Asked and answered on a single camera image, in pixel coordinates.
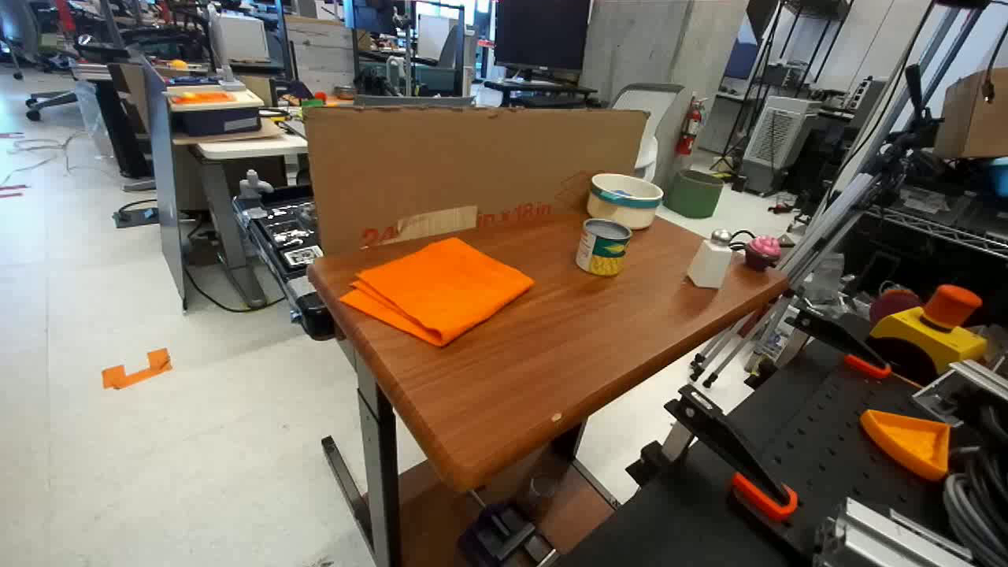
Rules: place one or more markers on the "small white bottle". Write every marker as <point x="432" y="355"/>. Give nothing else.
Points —
<point x="710" y="266"/>

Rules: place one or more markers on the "orange folded cloth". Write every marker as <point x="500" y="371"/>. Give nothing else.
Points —
<point x="436" y="288"/>

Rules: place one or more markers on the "brown wooden table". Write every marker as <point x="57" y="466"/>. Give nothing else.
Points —
<point x="545" y="348"/>

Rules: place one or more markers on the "tin can yellow label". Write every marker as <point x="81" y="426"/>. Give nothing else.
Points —
<point x="602" y="253"/>

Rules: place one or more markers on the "brown cardboard panel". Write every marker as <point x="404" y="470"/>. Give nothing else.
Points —
<point x="441" y="159"/>

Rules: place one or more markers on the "white bowl teal stripe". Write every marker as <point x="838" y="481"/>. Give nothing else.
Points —
<point x="624" y="207"/>

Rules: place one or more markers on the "black table control box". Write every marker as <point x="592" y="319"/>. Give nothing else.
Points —
<point x="317" y="318"/>

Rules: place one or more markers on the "green bin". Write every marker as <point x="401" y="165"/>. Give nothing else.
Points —
<point x="694" y="195"/>

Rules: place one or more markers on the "black tool tray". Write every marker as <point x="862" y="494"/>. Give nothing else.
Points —
<point x="285" y="238"/>

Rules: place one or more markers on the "red fire extinguisher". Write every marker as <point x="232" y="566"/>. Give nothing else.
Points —
<point x="689" y="126"/>

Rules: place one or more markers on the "black monitor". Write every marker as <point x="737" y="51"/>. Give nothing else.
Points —
<point x="541" y="33"/>

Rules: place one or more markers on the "grey office desk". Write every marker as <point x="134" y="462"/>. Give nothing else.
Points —
<point x="224" y="152"/>

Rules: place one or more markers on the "black perforated mounting board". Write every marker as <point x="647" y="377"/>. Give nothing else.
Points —
<point x="808" y="431"/>

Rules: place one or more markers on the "black box orange top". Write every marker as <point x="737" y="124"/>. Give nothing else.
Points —
<point x="215" y="113"/>

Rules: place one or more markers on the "orange floor tape marker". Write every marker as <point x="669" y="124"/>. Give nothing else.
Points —
<point x="132" y="374"/>

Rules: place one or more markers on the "dark red ball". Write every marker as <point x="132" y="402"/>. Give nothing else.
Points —
<point x="890" y="303"/>

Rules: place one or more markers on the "yellow emergency stop button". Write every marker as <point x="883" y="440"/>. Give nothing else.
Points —
<point x="933" y="336"/>

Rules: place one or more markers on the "orange plastic wedge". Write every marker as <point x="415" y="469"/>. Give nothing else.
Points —
<point x="912" y="442"/>

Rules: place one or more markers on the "brown cardboard box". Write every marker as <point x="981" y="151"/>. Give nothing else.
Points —
<point x="972" y="119"/>

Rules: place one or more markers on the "silver aluminium rail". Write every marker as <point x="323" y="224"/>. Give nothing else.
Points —
<point x="965" y="386"/>
<point x="901" y="536"/>

